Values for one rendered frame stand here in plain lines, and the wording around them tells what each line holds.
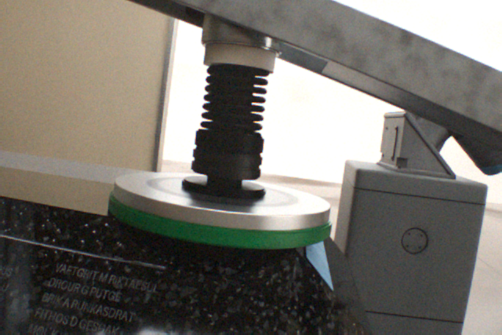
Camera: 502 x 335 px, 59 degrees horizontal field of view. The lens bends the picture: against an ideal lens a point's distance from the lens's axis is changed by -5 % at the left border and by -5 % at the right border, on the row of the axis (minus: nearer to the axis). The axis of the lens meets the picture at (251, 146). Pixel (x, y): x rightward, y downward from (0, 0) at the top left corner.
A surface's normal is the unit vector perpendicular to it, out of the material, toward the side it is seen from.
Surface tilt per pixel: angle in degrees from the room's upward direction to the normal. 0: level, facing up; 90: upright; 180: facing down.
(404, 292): 90
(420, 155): 90
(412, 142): 90
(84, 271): 45
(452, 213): 90
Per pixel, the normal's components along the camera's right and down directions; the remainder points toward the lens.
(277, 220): 0.44, 0.11
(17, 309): -0.01, -0.68
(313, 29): -0.07, 0.04
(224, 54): -0.36, 0.00
